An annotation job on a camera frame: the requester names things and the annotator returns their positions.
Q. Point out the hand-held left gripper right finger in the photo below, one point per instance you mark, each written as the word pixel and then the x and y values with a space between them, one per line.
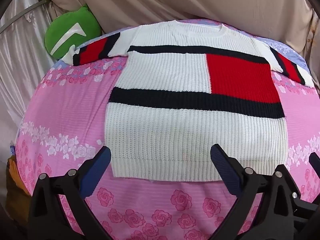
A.
pixel 225 171

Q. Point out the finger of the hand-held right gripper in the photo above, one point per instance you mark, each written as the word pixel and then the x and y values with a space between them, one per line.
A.
pixel 315 158
pixel 306 206

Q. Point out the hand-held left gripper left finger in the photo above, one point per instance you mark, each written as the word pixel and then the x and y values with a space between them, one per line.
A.
pixel 96 170

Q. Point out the white red black knit sweater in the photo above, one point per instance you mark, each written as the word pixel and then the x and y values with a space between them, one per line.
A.
pixel 175 130

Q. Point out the pink floral bedsheet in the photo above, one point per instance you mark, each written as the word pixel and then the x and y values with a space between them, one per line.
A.
pixel 65 110

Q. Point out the orange brown cloth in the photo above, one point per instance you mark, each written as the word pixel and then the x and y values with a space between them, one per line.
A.
pixel 16 187

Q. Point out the white satin curtain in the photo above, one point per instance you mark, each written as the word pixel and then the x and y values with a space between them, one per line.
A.
pixel 22 62

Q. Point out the green plush pillow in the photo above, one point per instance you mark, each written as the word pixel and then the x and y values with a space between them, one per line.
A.
pixel 70 35

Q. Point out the grey metal pole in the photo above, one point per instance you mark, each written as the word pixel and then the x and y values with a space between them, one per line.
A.
pixel 22 13

